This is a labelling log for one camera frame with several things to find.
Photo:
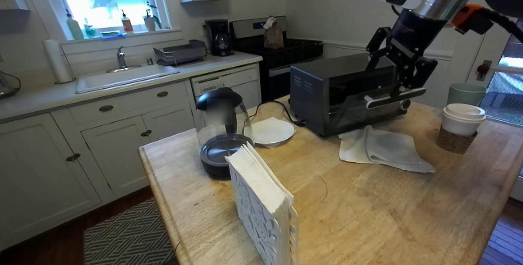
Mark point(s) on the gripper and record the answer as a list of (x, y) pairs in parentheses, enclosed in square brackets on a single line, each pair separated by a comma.
[(416, 32)]

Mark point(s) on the toaster oven glass door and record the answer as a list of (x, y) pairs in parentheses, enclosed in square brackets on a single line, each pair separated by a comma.
[(367, 113)]

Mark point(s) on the black toaster oven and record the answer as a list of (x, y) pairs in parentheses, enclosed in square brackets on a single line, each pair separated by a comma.
[(327, 93)]

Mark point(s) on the door lock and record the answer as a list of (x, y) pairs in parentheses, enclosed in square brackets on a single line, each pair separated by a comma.
[(483, 69)]

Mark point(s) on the green mug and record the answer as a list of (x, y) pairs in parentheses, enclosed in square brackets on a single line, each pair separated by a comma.
[(466, 93)]

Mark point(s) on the white cup with cork sleeve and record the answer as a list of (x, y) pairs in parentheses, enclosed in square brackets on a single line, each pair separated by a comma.
[(461, 124)]

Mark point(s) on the white cloth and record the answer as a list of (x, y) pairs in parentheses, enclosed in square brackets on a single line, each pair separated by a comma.
[(380, 148)]

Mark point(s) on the black stove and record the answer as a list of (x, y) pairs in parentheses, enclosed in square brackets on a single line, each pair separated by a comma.
[(282, 60)]

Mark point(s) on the brown paper bag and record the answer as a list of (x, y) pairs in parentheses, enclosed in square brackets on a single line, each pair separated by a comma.
[(273, 34)]

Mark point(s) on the white plate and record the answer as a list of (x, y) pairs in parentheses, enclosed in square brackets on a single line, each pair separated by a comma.
[(271, 132)]

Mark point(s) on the white dishwasher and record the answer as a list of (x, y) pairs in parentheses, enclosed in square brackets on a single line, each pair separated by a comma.
[(237, 83)]

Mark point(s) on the black coffee maker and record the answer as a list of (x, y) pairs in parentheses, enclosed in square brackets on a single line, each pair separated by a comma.
[(219, 38)]

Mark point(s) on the stack of white napkins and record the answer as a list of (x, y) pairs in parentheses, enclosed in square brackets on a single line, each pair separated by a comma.
[(257, 175)]

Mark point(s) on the glass electric kettle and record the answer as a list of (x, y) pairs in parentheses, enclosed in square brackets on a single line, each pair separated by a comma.
[(222, 134)]

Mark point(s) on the white napkin holder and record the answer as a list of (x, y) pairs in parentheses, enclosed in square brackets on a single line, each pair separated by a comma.
[(261, 224)]

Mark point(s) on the grey dish rack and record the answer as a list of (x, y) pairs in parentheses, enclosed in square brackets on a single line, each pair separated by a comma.
[(182, 53)]

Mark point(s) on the white cup with plant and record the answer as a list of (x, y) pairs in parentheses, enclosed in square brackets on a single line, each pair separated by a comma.
[(150, 23)]

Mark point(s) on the orange soap bottle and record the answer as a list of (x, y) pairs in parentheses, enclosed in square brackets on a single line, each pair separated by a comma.
[(127, 23)]

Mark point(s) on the white sink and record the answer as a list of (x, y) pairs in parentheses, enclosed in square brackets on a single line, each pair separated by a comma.
[(122, 76)]

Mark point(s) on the silver tap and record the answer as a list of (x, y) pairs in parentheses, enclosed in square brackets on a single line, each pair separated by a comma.
[(121, 57)]

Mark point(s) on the blue sponge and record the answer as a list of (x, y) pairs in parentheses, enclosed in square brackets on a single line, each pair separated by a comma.
[(112, 34)]

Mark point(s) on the small teal bottle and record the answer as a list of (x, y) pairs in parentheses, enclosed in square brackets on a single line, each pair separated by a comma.
[(89, 30)]

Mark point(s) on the green soap bottle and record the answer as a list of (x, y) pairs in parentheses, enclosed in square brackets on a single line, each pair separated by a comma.
[(74, 28)]

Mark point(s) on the grey patterned rug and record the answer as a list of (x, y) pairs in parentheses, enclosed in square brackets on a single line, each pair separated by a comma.
[(126, 236)]

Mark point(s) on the paper towel roll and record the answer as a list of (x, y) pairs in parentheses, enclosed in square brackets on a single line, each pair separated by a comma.
[(56, 60)]

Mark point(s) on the white kitchen base cabinets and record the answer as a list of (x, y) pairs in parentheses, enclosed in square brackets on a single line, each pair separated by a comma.
[(61, 167)]

